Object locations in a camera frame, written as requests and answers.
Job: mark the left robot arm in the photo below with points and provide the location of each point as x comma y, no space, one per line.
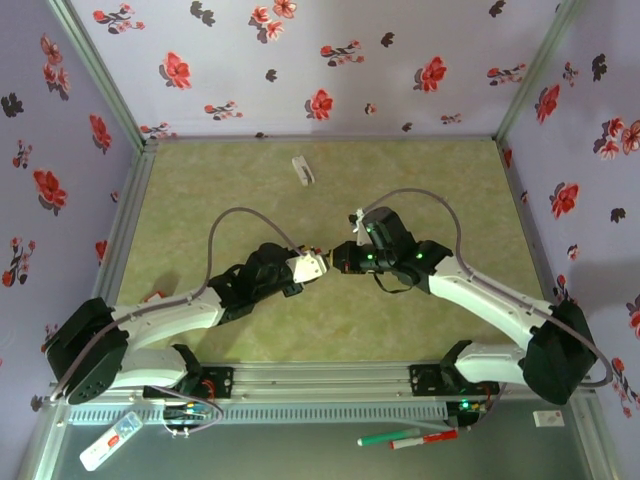
165,312

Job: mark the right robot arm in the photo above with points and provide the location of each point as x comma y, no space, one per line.
480,295

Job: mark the small white block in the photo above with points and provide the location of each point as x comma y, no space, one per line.
302,169

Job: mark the small red object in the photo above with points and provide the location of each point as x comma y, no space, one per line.
154,296

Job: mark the black mounting plate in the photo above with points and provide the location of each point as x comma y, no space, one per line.
220,382
425,380

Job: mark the small circuit board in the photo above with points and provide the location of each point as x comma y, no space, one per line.
467,406
190,411

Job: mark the green marker pen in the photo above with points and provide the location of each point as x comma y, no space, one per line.
385,437

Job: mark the red marker pen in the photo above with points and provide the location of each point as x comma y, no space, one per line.
430,438

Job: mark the small white card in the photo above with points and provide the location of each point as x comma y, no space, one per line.
548,419

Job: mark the aluminium back rail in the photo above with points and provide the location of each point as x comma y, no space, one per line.
325,137

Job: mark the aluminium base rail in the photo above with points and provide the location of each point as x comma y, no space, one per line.
320,380

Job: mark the aluminium side rail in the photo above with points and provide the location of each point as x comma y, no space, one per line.
529,225
127,220

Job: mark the aluminium corner post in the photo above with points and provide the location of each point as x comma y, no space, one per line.
100,75
537,70

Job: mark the aluminium shelf frame bar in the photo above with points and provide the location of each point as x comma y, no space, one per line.
597,440
40,445

